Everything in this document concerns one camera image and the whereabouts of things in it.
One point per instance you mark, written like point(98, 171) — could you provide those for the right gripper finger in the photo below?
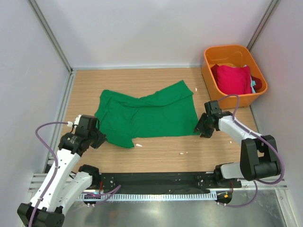
point(200, 126)
point(206, 134)

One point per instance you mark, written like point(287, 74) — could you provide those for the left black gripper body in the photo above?
point(97, 138)

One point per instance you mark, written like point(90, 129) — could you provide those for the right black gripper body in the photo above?
point(207, 125)

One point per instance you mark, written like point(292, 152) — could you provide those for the green t shirt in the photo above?
point(169, 112)

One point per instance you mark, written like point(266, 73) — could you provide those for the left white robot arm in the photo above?
point(55, 196)

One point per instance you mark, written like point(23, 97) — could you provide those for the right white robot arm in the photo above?
point(258, 154)

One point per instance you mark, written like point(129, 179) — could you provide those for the red t shirt in bin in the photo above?
point(233, 80)

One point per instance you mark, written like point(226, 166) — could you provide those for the dark red cloth in bin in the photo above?
point(258, 81)

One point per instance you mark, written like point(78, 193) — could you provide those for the orange plastic bin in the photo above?
point(231, 55)

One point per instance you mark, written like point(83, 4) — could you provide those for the light blue cloth in bin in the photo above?
point(252, 81)

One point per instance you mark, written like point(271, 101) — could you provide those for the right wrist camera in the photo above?
point(212, 107)

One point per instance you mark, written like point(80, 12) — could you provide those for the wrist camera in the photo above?
point(212, 107)
point(87, 122)

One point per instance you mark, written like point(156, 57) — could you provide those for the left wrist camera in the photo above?
point(87, 122)

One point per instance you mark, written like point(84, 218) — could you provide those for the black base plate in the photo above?
point(165, 183)

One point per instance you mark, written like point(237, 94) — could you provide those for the white slotted cable duct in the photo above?
point(212, 196)

